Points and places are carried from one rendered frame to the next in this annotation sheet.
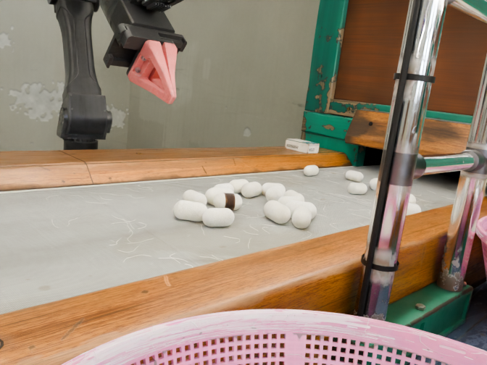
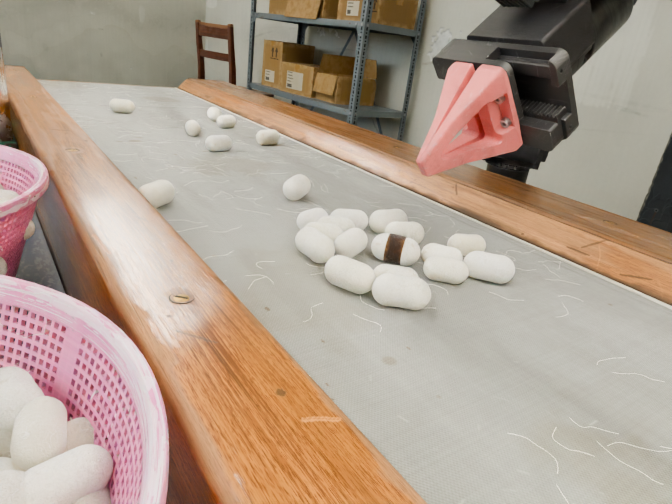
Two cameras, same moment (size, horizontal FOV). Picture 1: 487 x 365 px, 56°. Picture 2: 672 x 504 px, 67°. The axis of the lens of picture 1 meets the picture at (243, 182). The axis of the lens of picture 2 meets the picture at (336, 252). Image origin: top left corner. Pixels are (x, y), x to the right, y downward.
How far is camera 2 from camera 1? 0.29 m
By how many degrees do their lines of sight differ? 92
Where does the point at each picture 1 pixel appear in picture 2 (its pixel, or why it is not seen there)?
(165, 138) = not seen: outside the picture
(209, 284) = (306, 475)
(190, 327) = (147, 420)
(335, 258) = not seen: outside the picture
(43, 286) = (393, 359)
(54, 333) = (189, 326)
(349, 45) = not seen: outside the picture
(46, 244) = (524, 356)
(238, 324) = (144, 489)
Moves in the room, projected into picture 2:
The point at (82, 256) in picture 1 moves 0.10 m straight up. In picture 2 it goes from (501, 388) to (561, 194)
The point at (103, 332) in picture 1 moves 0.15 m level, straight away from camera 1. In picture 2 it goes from (178, 354) to (529, 370)
